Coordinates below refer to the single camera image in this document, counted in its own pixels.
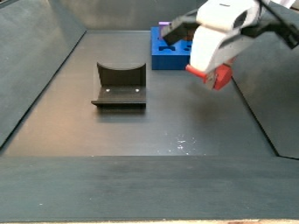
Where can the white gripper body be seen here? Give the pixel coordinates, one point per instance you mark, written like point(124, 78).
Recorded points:
point(216, 40)

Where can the red three prong object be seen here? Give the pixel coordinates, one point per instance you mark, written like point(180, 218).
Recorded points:
point(216, 79)

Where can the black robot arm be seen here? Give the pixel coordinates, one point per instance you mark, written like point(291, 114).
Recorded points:
point(271, 23)

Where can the blue foam shape block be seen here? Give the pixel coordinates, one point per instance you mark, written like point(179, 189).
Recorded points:
point(168, 57)

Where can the purple rectangular block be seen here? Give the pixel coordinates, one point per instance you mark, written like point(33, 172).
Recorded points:
point(161, 25)

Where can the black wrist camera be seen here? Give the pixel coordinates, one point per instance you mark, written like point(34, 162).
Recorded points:
point(180, 28)

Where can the black fixture bracket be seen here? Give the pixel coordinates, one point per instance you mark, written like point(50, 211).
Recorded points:
point(121, 86)

